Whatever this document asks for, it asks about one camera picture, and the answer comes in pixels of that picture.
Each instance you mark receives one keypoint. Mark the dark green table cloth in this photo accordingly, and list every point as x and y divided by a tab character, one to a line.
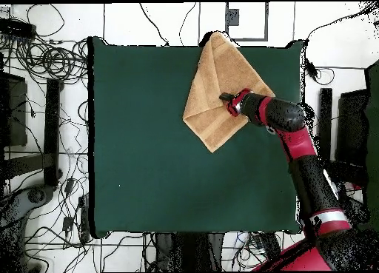
133	137

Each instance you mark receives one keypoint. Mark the black box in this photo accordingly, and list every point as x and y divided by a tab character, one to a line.
16	113
352	128

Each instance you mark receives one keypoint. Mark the black power strip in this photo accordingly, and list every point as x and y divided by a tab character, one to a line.
85	222
270	242
16	29

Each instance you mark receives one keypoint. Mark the dark horizontal beam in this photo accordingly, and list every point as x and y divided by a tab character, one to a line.
26	165

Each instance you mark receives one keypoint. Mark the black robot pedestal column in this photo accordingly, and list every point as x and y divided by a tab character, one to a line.
189	252

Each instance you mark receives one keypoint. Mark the green cloth beside table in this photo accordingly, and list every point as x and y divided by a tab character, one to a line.
373	137

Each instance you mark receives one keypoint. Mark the grey square floor frame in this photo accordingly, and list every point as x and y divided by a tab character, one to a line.
257	39

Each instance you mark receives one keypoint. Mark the black power adapter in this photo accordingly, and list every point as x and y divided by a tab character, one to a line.
67	223
69	185

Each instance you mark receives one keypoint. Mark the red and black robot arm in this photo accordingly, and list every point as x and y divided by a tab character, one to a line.
299	142

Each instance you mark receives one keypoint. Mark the black upright bar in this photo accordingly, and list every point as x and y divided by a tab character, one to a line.
52	131
325	122

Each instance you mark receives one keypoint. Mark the tan terry towel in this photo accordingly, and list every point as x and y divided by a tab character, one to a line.
219	77

